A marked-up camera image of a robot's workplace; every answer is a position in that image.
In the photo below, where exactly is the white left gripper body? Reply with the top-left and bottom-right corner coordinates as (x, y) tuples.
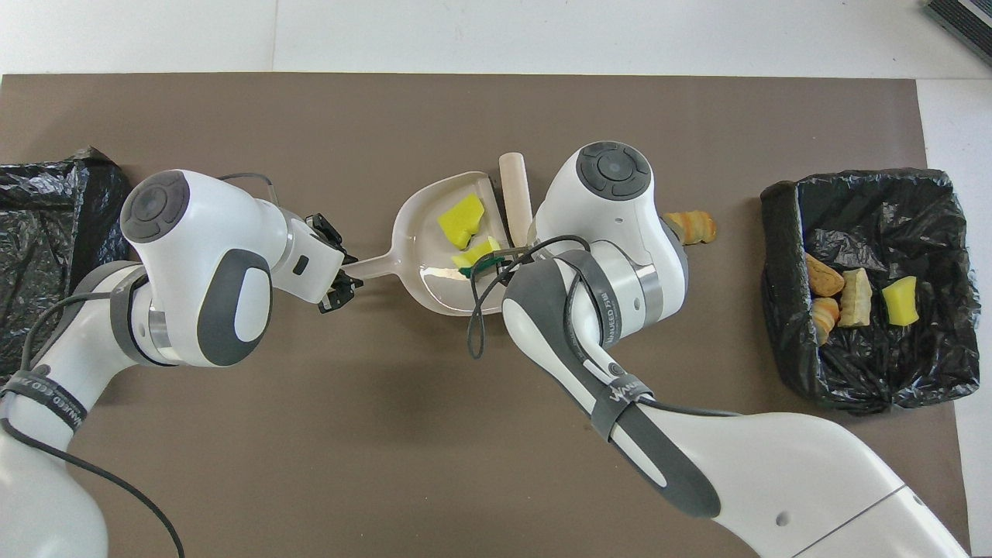
(271, 205), (347, 305)

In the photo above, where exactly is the notched yellow sponge piece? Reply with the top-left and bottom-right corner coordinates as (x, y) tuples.
(451, 236), (503, 280)

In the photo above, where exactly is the yellow sponge wedge piece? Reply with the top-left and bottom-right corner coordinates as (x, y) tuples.
(436, 194), (487, 251)

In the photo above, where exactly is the beige hand brush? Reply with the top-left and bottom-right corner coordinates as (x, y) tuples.
(498, 153), (536, 249)

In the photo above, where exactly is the beige plastic dustpan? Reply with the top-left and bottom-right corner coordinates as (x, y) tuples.
(341, 171), (516, 317)

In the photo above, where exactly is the striped croissant piece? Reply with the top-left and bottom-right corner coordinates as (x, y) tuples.
(810, 297), (841, 346)
(841, 267), (874, 328)
(665, 210), (718, 246)

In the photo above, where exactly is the brown round bread roll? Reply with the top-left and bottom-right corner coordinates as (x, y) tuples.
(806, 253), (846, 298)

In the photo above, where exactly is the small yellow sponge piece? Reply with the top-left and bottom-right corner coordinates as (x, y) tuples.
(882, 276), (920, 327)

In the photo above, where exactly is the black bag lined bin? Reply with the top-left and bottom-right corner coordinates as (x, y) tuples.
(759, 167), (982, 417)
(0, 146), (134, 381)

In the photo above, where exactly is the brown table mat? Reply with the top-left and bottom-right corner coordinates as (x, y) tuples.
(0, 73), (974, 558)

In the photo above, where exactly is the dark ribbed device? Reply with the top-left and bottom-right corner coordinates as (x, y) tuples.
(922, 0), (992, 67)

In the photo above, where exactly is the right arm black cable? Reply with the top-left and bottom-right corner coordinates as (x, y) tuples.
(467, 235), (741, 419)

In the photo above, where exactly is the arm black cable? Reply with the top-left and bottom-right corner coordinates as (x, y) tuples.
(467, 235), (741, 419)
(0, 172), (277, 558)

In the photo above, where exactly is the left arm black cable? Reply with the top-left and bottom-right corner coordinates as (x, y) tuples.
(0, 172), (277, 558)

